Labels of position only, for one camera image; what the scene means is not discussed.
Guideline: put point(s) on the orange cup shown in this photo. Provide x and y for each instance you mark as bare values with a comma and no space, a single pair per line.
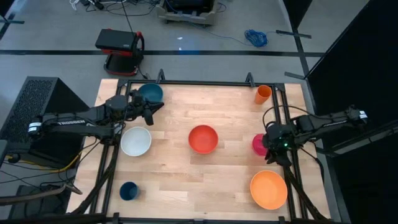
263,94

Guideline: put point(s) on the orange bowl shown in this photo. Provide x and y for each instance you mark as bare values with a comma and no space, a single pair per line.
268,189

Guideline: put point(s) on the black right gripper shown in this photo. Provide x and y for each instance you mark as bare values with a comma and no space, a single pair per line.
278,137

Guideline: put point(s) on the black aluminium table frame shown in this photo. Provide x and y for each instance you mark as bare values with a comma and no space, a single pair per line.
202,83

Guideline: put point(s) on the black partition foot bar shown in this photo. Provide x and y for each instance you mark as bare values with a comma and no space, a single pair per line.
293,34
294,75

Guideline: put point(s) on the black equipment box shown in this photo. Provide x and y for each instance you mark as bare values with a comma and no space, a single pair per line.
189,4

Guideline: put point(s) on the wooden wheeled pallet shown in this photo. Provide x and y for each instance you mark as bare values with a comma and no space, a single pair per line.
186,18

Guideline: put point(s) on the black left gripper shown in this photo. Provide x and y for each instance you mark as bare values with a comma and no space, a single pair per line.
135,107

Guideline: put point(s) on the black floor stand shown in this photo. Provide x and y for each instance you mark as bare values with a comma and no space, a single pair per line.
7,21

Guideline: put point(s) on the black partition panel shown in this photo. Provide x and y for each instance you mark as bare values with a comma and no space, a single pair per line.
297,11

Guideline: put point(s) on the red bowl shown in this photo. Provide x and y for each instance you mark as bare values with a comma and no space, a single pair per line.
203,139

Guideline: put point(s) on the black perforated computer case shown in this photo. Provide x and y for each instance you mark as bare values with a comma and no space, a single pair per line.
28,102

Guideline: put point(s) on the dark blue cup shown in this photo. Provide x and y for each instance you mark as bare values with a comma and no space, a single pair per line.
128,191

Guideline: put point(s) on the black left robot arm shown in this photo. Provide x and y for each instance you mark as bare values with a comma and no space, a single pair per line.
71,122

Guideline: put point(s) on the white bowl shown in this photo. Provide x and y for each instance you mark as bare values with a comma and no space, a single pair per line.
136,141

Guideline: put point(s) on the pink cup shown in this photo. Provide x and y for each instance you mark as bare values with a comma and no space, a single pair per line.
257,145

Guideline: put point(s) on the dark blue bowl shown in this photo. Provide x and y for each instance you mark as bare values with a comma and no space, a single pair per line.
153,91

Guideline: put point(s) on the large black partition wall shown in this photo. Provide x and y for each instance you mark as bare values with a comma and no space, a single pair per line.
357,62

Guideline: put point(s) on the red and black tool cart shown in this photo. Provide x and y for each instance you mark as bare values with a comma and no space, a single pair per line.
116,40

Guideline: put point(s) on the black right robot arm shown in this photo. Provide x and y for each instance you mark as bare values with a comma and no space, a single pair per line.
326,121

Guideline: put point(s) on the black floor box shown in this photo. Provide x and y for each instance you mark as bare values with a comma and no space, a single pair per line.
37,205

